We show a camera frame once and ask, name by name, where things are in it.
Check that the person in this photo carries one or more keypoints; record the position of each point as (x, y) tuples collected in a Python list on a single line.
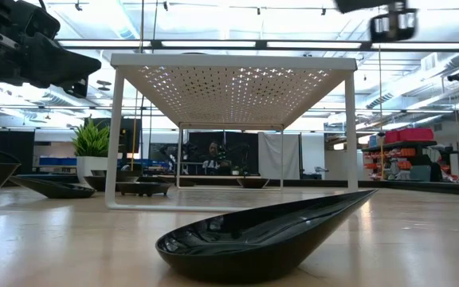
[(213, 153)]

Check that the small green potted plant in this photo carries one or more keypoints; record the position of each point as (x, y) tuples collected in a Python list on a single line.
[(90, 139)]

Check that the shelf with red bins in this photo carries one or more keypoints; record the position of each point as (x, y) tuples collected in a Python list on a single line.
[(409, 134)]

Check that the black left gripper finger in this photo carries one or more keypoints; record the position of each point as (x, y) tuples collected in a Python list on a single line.
[(62, 68), (79, 88)]

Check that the blue bins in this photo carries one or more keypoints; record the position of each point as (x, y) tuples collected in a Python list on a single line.
[(56, 161)]

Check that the black monitor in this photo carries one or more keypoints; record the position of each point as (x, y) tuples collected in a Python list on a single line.
[(130, 135)]

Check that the black leaf-shaped mini plate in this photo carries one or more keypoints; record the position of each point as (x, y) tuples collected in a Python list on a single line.
[(98, 183), (253, 183)]

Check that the black small square mini plate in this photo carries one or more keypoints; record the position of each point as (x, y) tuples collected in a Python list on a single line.
[(143, 188)]

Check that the black ceiling fixture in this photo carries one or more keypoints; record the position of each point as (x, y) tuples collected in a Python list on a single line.
[(456, 75)]

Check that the white perforated shelf rack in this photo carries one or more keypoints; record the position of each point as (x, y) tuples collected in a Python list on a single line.
[(233, 61)]

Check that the white cloth sheet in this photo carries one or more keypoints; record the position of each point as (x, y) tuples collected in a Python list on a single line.
[(279, 155)]

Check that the black teardrop mini plate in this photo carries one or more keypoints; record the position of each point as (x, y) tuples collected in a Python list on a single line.
[(54, 191), (261, 255)]

